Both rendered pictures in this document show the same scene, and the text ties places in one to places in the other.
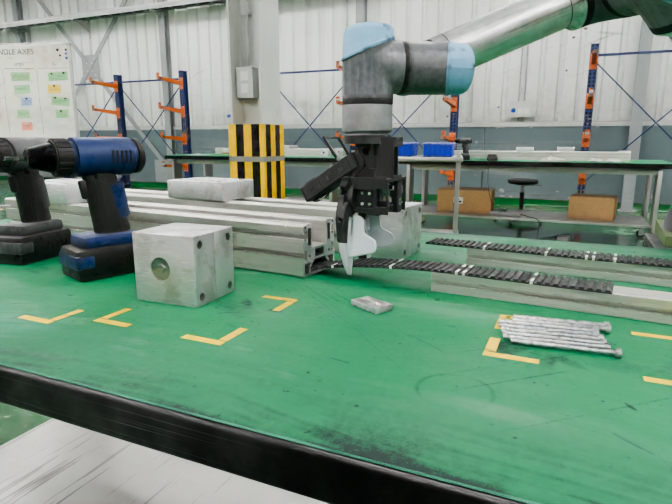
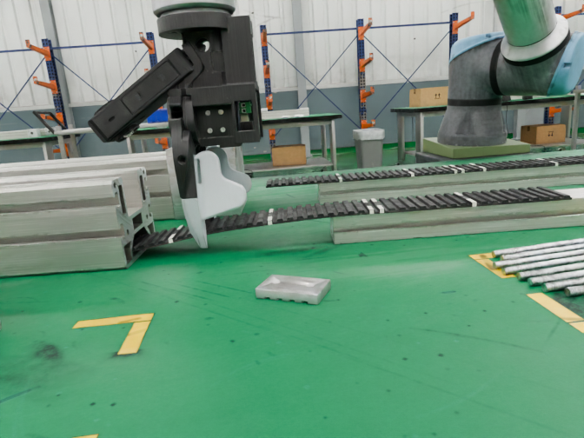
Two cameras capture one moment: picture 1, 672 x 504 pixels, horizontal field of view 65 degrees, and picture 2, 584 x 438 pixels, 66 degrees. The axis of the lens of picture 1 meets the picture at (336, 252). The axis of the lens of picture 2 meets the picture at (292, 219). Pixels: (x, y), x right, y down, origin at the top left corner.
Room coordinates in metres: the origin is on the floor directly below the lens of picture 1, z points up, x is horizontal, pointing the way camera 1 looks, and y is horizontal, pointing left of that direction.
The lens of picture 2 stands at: (0.38, 0.10, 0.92)
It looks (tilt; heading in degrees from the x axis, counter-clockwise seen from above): 14 degrees down; 332
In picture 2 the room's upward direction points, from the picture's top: 4 degrees counter-clockwise
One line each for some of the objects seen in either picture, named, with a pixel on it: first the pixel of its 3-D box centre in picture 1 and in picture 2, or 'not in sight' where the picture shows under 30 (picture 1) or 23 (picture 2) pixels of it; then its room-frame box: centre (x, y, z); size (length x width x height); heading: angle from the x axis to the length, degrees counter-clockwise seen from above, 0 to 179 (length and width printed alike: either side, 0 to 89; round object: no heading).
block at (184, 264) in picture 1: (190, 260); not in sight; (0.73, 0.21, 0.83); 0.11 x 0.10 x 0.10; 158
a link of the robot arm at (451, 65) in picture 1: (429, 69); not in sight; (0.85, -0.14, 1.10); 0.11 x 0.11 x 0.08; 10
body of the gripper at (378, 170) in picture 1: (371, 175); (211, 86); (0.81, -0.05, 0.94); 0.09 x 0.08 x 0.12; 61
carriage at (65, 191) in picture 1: (66, 196); not in sight; (1.17, 0.60, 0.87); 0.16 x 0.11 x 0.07; 61
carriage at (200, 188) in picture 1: (211, 194); not in sight; (1.21, 0.29, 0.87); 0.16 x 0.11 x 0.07; 61
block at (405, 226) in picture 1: (392, 227); (211, 175); (1.01, -0.11, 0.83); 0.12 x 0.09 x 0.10; 151
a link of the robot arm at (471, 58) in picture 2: not in sight; (480, 66); (1.08, -0.78, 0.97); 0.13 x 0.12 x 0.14; 10
